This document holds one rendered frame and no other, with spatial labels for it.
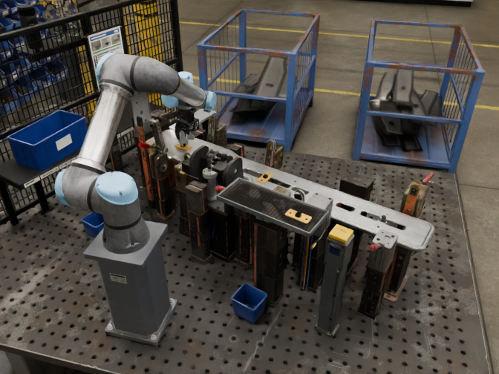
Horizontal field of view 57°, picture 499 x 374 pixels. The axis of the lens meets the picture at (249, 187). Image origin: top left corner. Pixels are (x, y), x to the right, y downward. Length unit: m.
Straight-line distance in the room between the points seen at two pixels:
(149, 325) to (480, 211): 2.76
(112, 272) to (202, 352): 0.43
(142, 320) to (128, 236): 0.35
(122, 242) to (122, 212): 0.11
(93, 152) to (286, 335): 0.94
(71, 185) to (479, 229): 2.87
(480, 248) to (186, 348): 2.30
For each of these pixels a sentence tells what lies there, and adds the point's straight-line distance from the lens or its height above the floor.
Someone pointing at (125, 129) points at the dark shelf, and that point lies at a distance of 2.42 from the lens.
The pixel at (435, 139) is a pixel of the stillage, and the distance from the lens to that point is 4.34.
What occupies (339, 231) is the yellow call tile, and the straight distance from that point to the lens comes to 1.51.
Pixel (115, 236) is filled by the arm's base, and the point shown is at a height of 1.16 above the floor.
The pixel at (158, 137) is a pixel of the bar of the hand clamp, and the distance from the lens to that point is 2.08.
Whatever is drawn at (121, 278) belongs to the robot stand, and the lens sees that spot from 1.60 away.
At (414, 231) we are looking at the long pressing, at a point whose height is 1.00.
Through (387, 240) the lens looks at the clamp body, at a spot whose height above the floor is 1.06.
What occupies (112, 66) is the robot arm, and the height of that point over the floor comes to 1.58.
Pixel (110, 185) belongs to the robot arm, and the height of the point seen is 1.33.
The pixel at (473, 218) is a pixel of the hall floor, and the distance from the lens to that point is 3.76.
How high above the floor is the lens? 2.11
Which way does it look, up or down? 35 degrees down
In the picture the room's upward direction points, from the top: straight up
